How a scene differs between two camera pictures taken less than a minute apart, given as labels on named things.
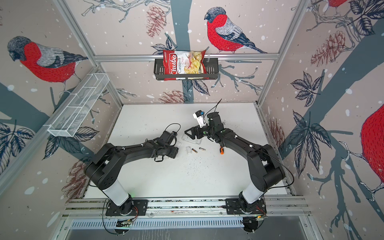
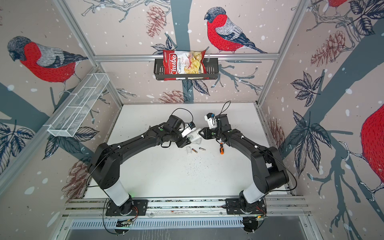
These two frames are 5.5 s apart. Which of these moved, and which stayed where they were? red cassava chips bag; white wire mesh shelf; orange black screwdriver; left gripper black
Moved: left gripper black
Stayed: orange black screwdriver; red cassava chips bag; white wire mesh shelf
